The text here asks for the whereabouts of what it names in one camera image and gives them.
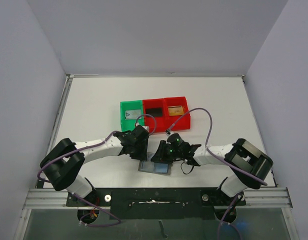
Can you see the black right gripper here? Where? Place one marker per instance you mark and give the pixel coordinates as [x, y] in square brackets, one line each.
[161, 153]

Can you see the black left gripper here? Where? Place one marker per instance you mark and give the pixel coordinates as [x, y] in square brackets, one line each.
[141, 156]

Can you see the grey card holder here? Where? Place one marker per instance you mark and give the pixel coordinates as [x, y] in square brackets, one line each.
[148, 166]

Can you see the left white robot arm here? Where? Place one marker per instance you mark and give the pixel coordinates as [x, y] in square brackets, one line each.
[63, 163]

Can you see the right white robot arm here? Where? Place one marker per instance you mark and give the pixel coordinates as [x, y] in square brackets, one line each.
[250, 165]

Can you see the silver VIP card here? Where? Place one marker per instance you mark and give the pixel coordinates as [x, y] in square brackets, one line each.
[132, 114]

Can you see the black card in bin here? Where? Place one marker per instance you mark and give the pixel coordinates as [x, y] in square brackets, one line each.
[155, 112]

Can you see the gold credit card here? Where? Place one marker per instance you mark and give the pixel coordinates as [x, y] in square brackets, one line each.
[177, 110]

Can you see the green plastic bin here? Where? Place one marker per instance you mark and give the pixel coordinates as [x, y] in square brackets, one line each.
[129, 125]

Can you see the middle red plastic bin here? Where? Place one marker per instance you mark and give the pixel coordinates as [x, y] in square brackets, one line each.
[161, 122]

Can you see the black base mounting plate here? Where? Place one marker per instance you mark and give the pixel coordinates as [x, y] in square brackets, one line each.
[169, 203]

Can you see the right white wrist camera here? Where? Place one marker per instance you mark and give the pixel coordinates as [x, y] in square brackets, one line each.
[169, 134]

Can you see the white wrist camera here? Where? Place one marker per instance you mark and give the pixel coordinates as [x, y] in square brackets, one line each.
[169, 134]
[147, 128]

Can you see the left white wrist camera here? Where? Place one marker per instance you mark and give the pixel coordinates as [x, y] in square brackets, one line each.
[147, 128]

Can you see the aluminium table edge rail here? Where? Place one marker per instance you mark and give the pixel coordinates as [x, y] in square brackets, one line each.
[62, 105]

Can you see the front aluminium frame rail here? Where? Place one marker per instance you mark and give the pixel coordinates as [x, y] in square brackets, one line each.
[52, 215]

